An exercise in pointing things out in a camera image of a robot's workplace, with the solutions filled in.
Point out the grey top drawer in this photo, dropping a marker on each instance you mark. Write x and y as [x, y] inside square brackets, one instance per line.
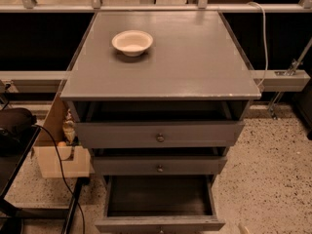
[159, 134]

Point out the white paper bowl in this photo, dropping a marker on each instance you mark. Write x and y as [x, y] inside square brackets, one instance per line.
[132, 43]

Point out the grey drawer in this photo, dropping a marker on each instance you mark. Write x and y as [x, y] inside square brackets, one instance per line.
[163, 165]
[159, 134]
[158, 204]

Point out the grey bottom drawer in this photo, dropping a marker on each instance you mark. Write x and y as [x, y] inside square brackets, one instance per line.
[158, 204]

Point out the aluminium rail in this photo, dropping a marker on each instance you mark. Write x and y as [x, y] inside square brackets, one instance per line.
[223, 8]
[51, 81]

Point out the metal diagonal strut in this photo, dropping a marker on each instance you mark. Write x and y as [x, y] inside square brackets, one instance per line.
[290, 80]

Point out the black bag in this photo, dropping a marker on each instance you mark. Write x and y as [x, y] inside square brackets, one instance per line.
[14, 122]

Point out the upper aluminium rail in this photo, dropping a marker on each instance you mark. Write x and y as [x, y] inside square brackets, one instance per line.
[223, 8]

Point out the cardboard box with items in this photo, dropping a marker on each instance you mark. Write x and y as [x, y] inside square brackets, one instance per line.
[53, 155]

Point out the grey middle drawer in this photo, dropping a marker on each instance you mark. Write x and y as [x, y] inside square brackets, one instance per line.
[163, 165]

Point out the grey wooden drawer cabinet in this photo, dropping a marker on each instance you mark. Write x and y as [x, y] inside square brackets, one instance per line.
[192, 72]

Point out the lower aluminium rail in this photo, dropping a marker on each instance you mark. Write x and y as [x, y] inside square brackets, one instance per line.
[51, 81]

